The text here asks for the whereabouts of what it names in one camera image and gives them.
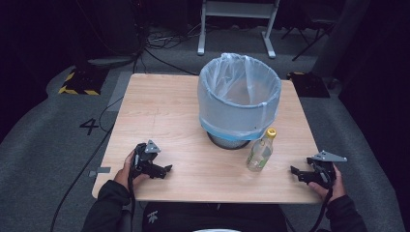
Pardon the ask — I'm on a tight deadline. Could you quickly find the black tripod stand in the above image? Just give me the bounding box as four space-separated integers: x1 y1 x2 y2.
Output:
280 13 337 62

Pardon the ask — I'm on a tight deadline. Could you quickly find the person's left hand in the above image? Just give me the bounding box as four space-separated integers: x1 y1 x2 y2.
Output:
113 150 151 191

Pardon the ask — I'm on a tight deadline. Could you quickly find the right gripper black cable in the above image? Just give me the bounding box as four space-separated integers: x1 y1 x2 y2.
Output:
308 187 335 232

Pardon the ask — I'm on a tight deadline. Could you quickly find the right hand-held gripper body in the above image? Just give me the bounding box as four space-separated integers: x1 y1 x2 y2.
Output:
306 150 348 189

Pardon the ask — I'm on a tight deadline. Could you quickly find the person's black clothing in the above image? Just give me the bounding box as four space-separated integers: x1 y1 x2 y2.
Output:
141 202 288 232

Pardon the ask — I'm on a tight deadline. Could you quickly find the clear plastic bottle yellow cap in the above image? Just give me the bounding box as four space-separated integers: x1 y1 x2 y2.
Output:
246 127 278 173

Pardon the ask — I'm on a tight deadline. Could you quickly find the trash can with blue bag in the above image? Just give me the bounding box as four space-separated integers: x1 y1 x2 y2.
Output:
196 52 282 151

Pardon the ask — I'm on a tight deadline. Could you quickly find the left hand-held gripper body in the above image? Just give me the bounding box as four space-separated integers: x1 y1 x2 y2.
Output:
131 139 161 177

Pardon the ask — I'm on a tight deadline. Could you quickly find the black floor cable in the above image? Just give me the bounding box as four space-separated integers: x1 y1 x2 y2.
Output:
49 96 125 232

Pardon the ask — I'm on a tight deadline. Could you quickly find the white metal stand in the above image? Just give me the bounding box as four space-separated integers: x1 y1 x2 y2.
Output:
196 0 280 60

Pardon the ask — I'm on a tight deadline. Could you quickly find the bundle of black floor cables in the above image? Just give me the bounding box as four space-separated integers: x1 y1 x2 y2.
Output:
132 0 207 76

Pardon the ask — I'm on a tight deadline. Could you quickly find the black yellow striped floor plate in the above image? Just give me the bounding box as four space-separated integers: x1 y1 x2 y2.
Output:
57 67 110 97

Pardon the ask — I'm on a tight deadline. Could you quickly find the grey tape piece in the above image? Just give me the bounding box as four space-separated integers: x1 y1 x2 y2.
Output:
88 166 112 178

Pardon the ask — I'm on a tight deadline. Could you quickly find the person's right hand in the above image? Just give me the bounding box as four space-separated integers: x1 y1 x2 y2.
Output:
307 164 347 204

